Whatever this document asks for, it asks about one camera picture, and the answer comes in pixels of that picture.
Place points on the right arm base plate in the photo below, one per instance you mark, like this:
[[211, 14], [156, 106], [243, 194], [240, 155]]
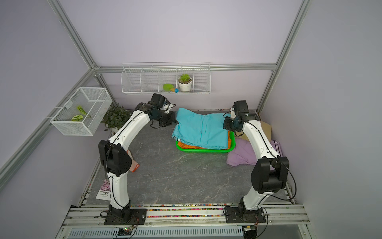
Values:
[[244, 215]]

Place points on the green toy shovel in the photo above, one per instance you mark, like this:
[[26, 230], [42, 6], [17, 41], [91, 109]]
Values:
[[170, 88]]

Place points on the white wire wall shelf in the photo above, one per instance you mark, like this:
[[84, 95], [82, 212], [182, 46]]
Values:
[[147, 78]]

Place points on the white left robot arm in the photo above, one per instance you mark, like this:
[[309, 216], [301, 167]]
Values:
[[114, 151]]

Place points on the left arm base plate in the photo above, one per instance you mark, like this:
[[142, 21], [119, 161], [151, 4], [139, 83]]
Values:
[[129, 216]]

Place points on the tan folded pants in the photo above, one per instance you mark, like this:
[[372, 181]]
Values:
[[267, 129]]

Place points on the orange pants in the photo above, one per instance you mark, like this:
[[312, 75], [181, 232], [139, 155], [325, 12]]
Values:
[[186, 146]]

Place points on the large green potted plant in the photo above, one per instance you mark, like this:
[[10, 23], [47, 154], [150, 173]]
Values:
[[115, 118]]

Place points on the teal pants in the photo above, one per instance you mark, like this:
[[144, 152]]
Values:
[[201, 130]]

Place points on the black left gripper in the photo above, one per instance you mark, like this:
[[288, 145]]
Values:
[[171, 120]]

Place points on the red white work glove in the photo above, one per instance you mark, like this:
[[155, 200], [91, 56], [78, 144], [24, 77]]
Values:
[[134, 165]]

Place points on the flower seed packet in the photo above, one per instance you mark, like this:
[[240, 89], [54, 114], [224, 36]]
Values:
[[105, 191]]

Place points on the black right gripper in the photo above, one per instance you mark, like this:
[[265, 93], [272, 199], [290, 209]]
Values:
[[227, 125]]

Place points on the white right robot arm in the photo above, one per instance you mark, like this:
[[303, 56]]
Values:
[[271, 170]]

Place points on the purple pants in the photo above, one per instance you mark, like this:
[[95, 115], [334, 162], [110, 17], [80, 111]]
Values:
[[242, 154]]

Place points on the aluminium front rail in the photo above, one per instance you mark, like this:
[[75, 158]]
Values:
[[190, 220]]

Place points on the white wire side basket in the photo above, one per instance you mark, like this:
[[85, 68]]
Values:
[[95, 101]]

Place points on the green leaf toy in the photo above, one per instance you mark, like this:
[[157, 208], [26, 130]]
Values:
[[82, 115]]

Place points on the small potted succulent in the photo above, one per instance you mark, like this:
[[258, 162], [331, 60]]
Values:
[[185, 83]]

